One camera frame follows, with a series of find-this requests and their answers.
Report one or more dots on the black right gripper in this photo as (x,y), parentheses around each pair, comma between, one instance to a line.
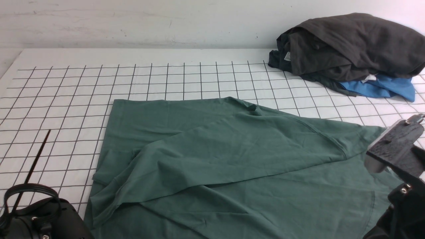
(405,217)

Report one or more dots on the green long-sleeve top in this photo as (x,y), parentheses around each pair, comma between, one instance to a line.
(229,169)

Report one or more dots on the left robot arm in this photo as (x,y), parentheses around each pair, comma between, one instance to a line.
(47,219)

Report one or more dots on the blue garment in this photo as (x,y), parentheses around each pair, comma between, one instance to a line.
(381,86)

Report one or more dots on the dark grey garment pile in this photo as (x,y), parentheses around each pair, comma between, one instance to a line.
(349,48)

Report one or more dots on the white black-grid tablecloth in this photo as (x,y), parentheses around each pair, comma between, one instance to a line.
(75,103)

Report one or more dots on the black zip tie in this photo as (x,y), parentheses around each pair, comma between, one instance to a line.
(17,202)

